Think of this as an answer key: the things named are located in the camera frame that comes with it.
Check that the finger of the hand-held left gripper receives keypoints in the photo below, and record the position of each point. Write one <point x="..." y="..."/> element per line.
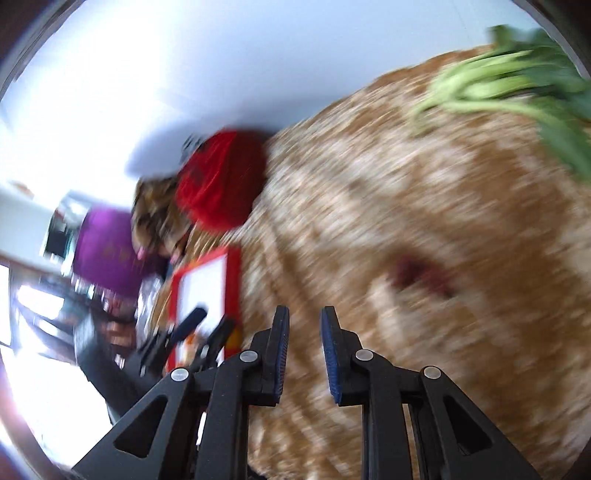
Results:
<point x="189" y="323"/>
<point x="218" y="334"/>

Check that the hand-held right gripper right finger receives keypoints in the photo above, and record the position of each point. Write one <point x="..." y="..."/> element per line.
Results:
<point x="330" y="355"/>

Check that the clear plastic bag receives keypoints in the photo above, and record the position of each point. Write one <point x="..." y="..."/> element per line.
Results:
<point x="150" y="300"/>

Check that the purple velvet bag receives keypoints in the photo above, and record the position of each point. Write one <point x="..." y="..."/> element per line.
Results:
<point x="106" y="249"/>

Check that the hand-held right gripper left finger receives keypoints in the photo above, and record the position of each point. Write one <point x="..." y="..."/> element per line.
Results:
<point x="280" y="350"/>

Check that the brown patterned cloth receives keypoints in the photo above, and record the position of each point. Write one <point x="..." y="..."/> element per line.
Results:
<point x="152" y="212"/>

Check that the red-rimmed white tray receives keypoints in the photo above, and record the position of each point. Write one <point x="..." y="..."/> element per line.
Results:
<point x="203" y="281"/>

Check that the green bok choy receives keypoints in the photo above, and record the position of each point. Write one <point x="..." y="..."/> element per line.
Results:
<point x="485" y="83"/>

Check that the large red date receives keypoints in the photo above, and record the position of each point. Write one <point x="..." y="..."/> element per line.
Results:
<point x="425" y="277"/>

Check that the black monitor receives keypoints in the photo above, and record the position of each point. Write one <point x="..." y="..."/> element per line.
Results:
<point x="57" y="237"/>

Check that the golden velvet blanket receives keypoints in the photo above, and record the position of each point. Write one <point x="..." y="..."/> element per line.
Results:
<point x="369" y="207"/>

